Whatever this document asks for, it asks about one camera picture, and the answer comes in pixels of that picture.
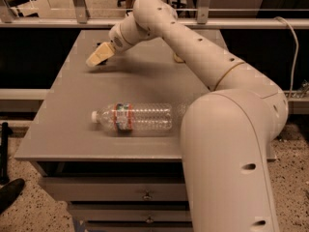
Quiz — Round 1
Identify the black shoe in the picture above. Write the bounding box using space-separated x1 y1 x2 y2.
0 178 25 214

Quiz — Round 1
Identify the grey metal railing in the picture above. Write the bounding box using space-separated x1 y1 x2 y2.
0 0 309 29

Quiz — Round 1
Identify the white cable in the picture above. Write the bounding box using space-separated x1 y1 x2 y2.
273 15 300 99

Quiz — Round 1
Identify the middle grey drawer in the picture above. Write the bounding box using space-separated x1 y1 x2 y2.
69 202 191 222

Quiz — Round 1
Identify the bottom grey drawer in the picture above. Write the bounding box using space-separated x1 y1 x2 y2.
86 222 193 232

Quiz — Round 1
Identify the top grey drawer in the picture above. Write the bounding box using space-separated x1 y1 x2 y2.
39 177 187 202

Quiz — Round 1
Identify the black stand post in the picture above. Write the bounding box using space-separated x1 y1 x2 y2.
0 122 13 185

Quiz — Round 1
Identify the grey drawer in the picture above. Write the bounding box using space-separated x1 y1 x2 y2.
86 222 193 232
39 177 187 202
69 202 191 222

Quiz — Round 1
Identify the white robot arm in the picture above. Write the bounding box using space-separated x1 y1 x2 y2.
87 0 288 232

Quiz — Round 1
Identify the clear plastic water bottle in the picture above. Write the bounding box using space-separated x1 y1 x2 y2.
91 102 187 132

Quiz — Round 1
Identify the green yellow sponge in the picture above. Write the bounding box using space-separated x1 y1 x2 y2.
173 53 184 63

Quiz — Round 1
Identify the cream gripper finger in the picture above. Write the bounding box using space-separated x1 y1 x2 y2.
86 42 115 67

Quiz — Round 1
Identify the grey drawer cabinet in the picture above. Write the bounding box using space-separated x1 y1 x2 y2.
14 29 278 232

